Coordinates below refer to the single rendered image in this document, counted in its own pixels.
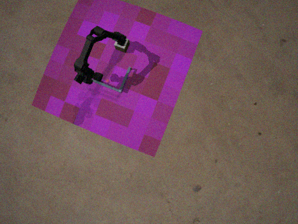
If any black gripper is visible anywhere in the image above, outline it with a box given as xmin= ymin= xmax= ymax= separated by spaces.
xmin=87 ymin=69 xmax=103 ymax=82

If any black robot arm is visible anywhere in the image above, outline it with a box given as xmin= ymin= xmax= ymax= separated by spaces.
xmin=74 ymin=26 xmax=127 ymax=84

